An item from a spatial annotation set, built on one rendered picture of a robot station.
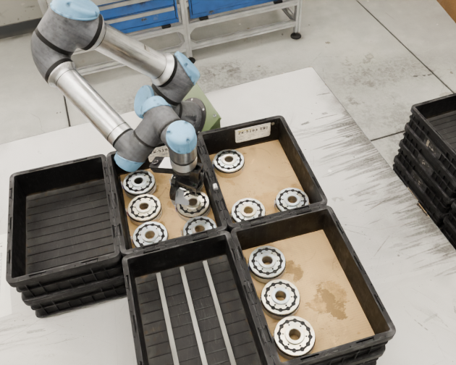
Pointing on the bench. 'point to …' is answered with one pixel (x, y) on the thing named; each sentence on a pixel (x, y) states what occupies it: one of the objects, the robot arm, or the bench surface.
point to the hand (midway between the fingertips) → (181, 191)
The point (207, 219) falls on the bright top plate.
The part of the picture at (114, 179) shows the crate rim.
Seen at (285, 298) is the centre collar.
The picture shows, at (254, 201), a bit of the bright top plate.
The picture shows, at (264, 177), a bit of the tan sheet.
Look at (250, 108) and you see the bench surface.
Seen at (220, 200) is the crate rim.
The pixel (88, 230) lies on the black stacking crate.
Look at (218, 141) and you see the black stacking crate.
